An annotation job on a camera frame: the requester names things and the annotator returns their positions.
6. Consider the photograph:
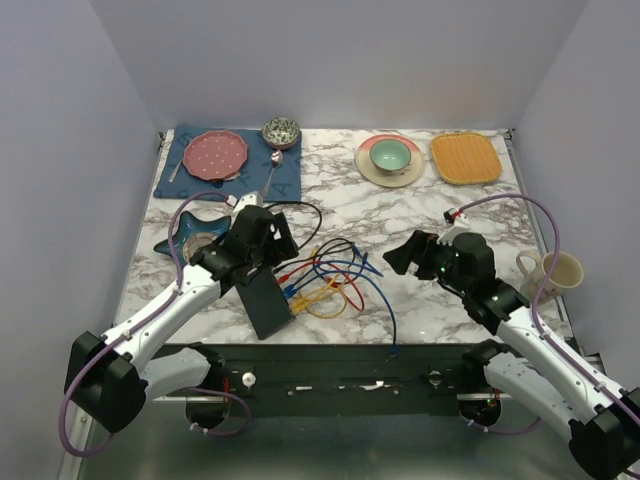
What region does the metal spoon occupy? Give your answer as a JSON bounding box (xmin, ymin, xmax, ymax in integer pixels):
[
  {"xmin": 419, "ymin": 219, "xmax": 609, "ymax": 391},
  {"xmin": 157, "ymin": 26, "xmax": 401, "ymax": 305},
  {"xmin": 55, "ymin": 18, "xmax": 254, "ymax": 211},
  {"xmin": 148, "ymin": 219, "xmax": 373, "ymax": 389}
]
[{"xmin": 261, "ymin": 150, "xmax": 283, "ymax": 198}]

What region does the black network switch box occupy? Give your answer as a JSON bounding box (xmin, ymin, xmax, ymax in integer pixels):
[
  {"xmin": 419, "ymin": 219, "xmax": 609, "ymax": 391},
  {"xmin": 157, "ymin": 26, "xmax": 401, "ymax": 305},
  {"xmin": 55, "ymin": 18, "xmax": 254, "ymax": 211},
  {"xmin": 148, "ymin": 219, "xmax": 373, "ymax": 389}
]
[{"xmin": 236, "ymin": 269, "xmax": 294, "ymax": 340}]

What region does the orange woven mat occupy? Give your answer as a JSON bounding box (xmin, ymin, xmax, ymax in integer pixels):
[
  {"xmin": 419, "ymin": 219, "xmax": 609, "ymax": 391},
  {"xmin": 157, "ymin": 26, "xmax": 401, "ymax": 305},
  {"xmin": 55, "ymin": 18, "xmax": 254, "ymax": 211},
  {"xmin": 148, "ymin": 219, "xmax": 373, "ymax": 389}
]
[{"xmin": 430, "ymin": 132, "xmax": 503, "ymax": 185}]

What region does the black cable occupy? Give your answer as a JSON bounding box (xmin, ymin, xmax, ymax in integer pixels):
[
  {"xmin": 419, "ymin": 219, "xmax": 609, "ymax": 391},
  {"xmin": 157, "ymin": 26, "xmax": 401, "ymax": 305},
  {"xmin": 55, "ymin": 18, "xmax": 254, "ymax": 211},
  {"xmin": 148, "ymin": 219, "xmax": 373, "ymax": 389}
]
[{"xmin": 262, "ymin": 200, "xmax": 369, "ymax": 274}]

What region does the black mounting base plate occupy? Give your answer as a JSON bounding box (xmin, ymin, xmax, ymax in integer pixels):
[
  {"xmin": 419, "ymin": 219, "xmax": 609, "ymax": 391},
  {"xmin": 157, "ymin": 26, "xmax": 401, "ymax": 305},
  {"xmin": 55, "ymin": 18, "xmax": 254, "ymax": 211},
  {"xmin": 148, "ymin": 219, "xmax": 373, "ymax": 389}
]
[{"xmin": 193, "ymin": 343, "xmax": 499, "ymax": 418}]

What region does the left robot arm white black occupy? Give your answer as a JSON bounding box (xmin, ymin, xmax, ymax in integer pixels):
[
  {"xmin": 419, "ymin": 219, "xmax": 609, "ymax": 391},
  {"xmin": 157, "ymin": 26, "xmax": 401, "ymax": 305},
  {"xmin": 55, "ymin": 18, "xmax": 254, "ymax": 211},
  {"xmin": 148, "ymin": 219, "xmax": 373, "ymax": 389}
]
[{"xmin": 64, "ymin": 205, "xmax": 299, "ymax": 434}]

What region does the red ethernet cable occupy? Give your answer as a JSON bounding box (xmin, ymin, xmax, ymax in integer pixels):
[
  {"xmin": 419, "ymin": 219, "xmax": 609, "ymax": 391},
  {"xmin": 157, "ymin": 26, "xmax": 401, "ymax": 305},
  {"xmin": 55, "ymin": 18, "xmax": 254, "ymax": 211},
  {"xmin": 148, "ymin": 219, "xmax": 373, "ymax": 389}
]
[{"xmin": 277, "ymin": 264, "xmax": 366, "ymax": 314}]

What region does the pink dotted plate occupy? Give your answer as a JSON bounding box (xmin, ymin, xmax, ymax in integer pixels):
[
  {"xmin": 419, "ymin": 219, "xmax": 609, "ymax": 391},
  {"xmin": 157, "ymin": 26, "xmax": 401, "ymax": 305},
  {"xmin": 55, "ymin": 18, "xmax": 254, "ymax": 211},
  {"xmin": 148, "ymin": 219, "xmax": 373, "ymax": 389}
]
[{"xmin": 183, "ymin": 130, "xmax": 248, "ymax": 181}]

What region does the beige pink plate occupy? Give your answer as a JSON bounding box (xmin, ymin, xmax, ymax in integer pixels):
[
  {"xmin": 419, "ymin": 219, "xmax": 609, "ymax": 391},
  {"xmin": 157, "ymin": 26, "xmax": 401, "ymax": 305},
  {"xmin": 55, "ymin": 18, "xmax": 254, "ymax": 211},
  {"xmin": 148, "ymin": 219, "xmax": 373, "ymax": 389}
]
[{"xmin": 355, "ymin": 134, "xmax": 426, "ymax": 188}]

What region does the floral patterned bowl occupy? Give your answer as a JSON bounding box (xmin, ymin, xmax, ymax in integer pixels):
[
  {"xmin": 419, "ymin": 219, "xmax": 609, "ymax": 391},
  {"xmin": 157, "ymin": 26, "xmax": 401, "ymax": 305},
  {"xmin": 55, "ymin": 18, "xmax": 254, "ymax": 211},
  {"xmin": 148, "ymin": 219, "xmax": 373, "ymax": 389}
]
[{"xmin": 261, "ymin": 117, "xmax": 301, "ymax": 150}]

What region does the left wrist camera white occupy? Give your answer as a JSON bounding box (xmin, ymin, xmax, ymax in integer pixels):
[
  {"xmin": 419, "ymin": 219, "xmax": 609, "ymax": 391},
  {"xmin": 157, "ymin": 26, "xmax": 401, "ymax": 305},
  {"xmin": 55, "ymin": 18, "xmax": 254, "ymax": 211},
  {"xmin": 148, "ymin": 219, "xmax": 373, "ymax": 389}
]
[{"xmin": 225, "ymin": 191, "xmax": 264, "ymax": 213}]

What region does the cream printed mug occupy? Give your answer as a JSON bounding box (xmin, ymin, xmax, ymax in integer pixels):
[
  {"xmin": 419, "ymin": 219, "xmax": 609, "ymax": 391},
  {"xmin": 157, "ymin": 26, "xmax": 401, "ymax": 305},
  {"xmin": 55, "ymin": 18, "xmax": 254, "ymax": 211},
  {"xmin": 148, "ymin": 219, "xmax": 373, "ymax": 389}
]
[{"xmin": 515, "ymin": 250, "xmax": 584, "ymax": 305}]

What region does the blue cloth placemat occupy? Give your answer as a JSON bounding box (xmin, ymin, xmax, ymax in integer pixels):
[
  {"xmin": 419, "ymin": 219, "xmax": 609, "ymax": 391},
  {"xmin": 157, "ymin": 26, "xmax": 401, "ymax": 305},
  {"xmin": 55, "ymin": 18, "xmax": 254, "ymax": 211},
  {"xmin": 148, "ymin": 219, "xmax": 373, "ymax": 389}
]
[{"xmin": 154, "ymin": 126, "xmax": 301, "ymax": 202}]

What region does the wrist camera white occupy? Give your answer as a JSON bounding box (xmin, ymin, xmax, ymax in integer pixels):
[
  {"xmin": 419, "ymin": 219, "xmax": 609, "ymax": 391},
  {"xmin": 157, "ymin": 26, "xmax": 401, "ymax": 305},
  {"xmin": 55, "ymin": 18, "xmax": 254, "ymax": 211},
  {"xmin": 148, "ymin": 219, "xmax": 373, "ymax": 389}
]
[
  {"xmin": 225, "ymin": 191, "xmax": 264, "ymax": 213},
  {"xmin": 437, "ymin": 208, "xmax": 471, "ymax": 246}
]

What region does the blue star-shaped dish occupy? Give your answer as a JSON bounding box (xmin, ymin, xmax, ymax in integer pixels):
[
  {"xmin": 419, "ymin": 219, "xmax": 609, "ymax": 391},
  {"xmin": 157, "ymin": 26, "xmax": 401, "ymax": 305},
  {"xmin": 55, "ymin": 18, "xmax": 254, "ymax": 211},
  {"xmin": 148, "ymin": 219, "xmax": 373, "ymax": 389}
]
[{"xmin": 172, "ymin": 211, "xmax": 231, "ymax": 267}]

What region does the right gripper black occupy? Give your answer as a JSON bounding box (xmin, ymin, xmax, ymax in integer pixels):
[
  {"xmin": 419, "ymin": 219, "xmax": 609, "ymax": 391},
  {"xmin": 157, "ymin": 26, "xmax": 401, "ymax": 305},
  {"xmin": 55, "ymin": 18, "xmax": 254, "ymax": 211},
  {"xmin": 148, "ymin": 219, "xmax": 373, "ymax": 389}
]
[{"xmin": 382, "ymin": 228, "xmax": 471, "ymax": 295}]

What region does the green bowl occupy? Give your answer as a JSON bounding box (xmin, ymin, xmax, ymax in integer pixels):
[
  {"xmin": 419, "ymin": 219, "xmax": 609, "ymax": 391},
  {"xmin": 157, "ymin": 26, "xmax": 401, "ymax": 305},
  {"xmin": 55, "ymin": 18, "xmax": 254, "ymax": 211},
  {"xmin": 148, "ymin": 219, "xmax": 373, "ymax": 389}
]
[{"xmin": 369, "ymin": 139, "xmax": 411, "ymax": 175}]

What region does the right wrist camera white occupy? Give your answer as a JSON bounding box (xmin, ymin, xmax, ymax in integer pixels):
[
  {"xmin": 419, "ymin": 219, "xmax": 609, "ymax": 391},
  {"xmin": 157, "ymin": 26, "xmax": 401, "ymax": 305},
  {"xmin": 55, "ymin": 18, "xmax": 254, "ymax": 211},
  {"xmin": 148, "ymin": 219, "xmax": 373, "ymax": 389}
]
[{"xmin": 437, "ymin": 208, "xmax": 471, "ymax": 246}]

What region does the metal fork handle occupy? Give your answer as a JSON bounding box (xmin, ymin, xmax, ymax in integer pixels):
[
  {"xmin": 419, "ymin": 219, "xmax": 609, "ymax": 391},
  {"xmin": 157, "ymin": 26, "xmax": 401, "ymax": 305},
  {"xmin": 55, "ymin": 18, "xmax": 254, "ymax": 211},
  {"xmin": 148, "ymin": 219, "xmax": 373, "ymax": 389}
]
[{"xmin": 168, "ymin": 159, "xmax": 183, "ymax": 183}]

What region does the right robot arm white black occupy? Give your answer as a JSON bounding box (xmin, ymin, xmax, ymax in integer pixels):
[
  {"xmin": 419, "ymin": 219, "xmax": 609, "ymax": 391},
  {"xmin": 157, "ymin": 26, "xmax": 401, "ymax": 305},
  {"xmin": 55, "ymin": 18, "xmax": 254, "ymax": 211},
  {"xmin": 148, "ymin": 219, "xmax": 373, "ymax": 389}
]
[{"xmin": 383, "ymin": 231, "xmax": 639, "ymax": 479}]

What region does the blue ethernet cable long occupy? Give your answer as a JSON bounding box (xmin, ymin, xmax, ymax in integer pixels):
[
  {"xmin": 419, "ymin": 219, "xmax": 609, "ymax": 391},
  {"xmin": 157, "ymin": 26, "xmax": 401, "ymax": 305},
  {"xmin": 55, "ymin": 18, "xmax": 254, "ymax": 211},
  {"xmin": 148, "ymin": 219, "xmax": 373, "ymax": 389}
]
[{"xmin": 282, "ymin": 259, "xmax": 401, "ymax": 359}]

